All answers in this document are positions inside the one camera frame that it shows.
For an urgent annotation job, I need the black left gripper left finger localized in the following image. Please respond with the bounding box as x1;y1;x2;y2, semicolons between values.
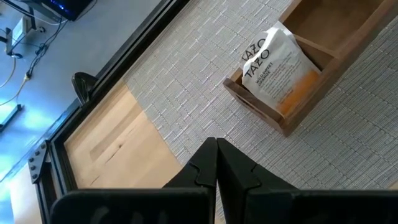
49;137;218;224

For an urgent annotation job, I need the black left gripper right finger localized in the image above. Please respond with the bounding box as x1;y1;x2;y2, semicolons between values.
216;138;398;224

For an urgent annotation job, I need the grey woven placemat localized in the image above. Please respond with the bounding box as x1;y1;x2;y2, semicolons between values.
123;0;398;224

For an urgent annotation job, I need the white Tazo tea packet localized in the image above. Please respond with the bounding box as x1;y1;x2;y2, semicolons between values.
238;21;323;116

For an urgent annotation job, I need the wooden tea organizer box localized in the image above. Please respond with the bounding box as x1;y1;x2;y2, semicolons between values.
223;0;398;138

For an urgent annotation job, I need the black metal foot bar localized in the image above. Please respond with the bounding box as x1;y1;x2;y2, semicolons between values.
0;103;24;133

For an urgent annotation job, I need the black computer case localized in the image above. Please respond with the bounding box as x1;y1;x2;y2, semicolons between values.
18;0;96;22

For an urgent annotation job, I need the white power adapter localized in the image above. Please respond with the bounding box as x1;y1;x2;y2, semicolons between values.
5;16;34;56

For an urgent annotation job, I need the black frame hook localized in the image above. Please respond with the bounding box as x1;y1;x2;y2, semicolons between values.
70;71;100;106

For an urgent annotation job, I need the black metal table frame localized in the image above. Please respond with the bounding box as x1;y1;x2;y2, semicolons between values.
27;0;192;224

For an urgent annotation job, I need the thin white cable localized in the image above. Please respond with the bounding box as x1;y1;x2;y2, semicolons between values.
0;74;32;108

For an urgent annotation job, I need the thin black cable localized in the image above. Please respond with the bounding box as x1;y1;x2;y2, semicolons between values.
24;18;69;80

